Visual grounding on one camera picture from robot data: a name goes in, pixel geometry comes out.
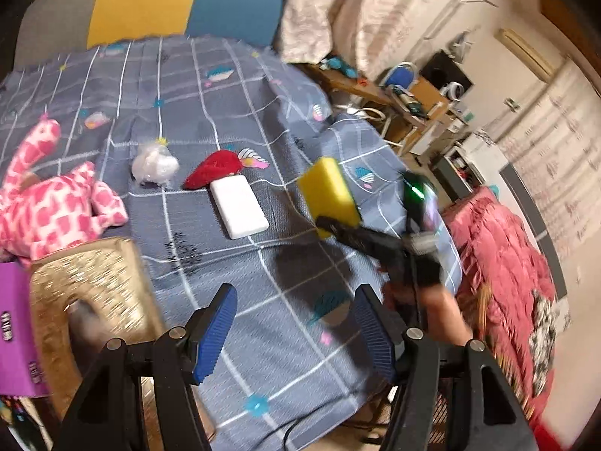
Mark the floral pillow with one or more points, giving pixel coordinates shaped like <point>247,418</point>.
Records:
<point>310,19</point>

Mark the yellow and green sponge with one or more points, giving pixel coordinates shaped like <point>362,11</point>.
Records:
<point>328,192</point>

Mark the yellow blue grey cushion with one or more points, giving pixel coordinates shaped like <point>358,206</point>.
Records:
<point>141,0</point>

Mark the floral curtain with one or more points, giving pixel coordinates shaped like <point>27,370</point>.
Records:
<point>394,19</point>

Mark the blue chair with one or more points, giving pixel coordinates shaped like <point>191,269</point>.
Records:
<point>401,76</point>

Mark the black white patterned cloth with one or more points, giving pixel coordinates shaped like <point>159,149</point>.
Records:
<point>547,338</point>

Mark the purple and white packet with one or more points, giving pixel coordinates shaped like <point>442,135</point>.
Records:
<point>14,329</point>

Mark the crumpled white plastic bag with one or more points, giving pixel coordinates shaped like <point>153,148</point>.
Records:
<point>152,164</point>

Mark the black monitor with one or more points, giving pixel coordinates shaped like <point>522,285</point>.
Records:
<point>443,70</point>

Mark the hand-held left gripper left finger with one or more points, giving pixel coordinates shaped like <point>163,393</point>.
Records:
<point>216,333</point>

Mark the woven straw basket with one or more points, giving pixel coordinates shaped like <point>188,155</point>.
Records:
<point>117,272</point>

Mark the red knitted cloth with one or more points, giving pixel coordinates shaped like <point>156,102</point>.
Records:
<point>211,169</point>

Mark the grey grid bed sheet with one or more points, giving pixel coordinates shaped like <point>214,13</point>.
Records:
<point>211,103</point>

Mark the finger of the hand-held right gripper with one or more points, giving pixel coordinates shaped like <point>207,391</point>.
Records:
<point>361,239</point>

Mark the pink giraffe plush toy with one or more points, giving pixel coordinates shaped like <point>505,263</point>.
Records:
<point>51,216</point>

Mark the dark cabinet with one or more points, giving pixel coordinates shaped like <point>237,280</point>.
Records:
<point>450,176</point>

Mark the person's right forearm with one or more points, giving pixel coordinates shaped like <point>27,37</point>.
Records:
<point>436,314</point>

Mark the wall air conditioner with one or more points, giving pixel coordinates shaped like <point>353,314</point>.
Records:
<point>528,49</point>

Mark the teal toy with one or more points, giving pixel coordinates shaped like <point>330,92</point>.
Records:
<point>338,65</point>

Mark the white wardrobe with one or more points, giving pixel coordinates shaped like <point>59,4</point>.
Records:
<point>554,150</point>

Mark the wooden desk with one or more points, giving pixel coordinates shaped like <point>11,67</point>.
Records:
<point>347,87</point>

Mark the pink quilt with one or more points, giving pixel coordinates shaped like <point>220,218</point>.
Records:
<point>497,253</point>

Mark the white round appliance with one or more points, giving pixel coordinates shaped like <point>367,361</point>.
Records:
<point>451,90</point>

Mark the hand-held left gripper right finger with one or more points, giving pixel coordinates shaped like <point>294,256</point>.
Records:
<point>375,333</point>

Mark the white foam block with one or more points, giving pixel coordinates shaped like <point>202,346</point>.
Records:
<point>237,206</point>

